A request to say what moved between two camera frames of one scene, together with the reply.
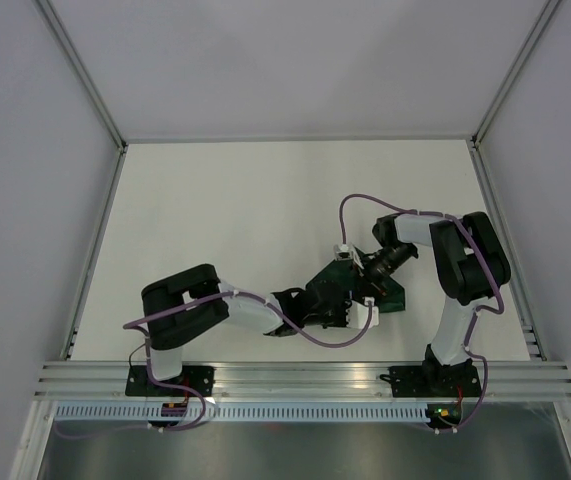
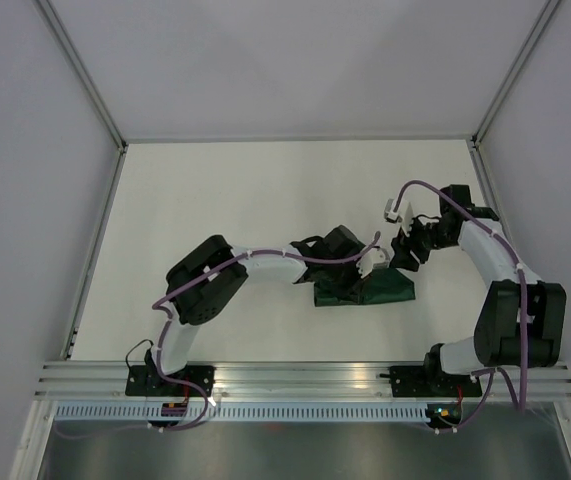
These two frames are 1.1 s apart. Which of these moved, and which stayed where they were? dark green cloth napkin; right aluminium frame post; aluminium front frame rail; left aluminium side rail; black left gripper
Moved: dark green cloth napkin; black left gripper
Stayed: aluminium front frame rail; right aluminium frame post; left aluminium side rail
